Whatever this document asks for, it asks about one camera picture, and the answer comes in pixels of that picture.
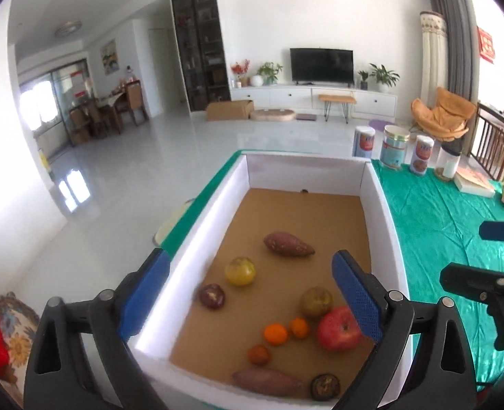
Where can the round beige floor cushion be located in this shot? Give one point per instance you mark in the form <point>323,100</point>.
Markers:
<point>272,114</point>

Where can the flat white box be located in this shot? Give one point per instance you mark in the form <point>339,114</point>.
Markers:
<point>474,181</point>

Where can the red wall decoration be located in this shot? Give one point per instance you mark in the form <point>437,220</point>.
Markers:
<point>486,43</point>

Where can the leafy green potted plant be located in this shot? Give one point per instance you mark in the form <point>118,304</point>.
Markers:
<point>270,71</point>

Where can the black lid clear jar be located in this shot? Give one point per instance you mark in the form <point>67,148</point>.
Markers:
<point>448,160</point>

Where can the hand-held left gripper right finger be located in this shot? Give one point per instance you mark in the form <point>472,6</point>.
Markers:
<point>359,297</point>

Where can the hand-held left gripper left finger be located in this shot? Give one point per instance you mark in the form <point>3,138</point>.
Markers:
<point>145,294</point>

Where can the purple round fruit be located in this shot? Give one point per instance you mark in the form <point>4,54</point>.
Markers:
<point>211,296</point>

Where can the brown cardboard box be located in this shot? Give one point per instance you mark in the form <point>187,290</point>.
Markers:
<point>229,109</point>

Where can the tall dark display cabinet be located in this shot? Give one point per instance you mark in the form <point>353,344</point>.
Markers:
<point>198,47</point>

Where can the dark brown round fruit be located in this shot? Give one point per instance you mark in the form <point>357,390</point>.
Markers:
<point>324,386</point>

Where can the orange lounge chair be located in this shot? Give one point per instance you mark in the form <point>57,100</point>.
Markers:
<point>442,115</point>

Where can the wooden dining table set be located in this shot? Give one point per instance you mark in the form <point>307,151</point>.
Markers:
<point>106,111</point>

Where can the large green potted plant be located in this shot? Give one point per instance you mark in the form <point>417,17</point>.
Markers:
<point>382,74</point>

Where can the small orange mandarin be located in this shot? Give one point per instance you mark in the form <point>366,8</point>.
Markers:
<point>275,334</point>
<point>299,327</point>
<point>259,354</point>

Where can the teal-label glass jar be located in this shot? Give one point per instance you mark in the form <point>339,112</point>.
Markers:
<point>394,148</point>

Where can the white-red can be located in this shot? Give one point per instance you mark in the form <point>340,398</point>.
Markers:
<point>364,141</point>

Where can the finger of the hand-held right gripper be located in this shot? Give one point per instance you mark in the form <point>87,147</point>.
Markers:
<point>502,230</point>
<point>478,284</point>

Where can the framed wall painting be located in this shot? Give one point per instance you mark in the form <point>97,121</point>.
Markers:
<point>109,54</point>

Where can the purple round mat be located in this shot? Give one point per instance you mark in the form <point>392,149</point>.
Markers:
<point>382,124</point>

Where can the white cardboard box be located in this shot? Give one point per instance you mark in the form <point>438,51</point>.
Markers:
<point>277,171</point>

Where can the dark wooden chair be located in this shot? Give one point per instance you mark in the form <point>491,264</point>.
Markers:
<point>495,145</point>

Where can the small green potted plant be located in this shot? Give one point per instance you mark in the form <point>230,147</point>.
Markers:
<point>363,77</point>

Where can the red apple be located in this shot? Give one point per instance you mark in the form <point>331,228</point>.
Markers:
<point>337,331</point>

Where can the white stool seat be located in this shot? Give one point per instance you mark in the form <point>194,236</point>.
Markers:
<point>173,226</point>

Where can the floral patterned cushion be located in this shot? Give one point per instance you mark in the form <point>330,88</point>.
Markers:
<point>15,329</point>

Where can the white round vase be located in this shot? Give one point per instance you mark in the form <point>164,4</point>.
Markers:
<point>256,80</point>

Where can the black television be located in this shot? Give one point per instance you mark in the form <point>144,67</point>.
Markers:
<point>321,65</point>

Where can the small wooden side table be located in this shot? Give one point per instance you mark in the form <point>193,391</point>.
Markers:
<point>337,101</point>

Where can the red and blue can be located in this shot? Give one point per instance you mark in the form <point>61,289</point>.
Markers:
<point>422,154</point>

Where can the red flower arrangement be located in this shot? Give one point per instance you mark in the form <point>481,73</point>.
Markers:
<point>240,70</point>

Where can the round ceiling light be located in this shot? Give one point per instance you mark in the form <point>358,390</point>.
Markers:
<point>68,28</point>

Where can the greenish round citrus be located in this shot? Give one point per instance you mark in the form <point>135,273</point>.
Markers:
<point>316,302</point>

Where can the cream covered standing air conditioner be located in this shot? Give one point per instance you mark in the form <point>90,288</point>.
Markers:
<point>433,55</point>

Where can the yellow round fruit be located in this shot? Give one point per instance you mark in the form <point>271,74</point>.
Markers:
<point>240,271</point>

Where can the grey curtain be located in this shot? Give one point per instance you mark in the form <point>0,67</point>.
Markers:
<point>453,38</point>

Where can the reddish sweet potato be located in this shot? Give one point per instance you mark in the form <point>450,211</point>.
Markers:
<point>269,382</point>
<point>289,244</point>

